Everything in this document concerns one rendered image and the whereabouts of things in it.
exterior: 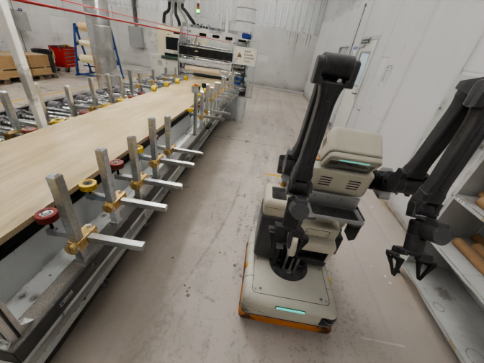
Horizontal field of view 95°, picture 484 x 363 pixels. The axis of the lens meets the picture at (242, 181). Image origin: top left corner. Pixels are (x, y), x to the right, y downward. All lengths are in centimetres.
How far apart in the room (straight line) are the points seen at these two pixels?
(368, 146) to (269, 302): 110
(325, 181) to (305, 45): 1093
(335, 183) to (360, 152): 18
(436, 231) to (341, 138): 42
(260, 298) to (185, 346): 54
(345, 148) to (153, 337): 155
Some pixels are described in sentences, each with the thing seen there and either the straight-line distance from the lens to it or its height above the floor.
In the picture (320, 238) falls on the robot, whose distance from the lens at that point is 128.
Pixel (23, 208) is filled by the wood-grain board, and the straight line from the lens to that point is 134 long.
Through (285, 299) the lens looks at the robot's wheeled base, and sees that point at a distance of 163.
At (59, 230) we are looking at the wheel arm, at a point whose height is 82.
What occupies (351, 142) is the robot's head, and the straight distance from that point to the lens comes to 97.
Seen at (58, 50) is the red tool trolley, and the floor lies 67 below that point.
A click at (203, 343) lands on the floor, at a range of 174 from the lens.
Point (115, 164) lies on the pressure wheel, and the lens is 155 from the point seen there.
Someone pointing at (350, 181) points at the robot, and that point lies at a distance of 108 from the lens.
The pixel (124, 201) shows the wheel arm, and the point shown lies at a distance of 133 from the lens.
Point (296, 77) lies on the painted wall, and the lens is 1184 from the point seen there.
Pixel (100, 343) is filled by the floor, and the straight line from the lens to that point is 185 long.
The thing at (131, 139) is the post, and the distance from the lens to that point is 137.
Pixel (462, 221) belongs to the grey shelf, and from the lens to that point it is 250.
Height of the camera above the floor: 161
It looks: 31 degrees down
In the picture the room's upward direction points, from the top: 9 degrees clockwise
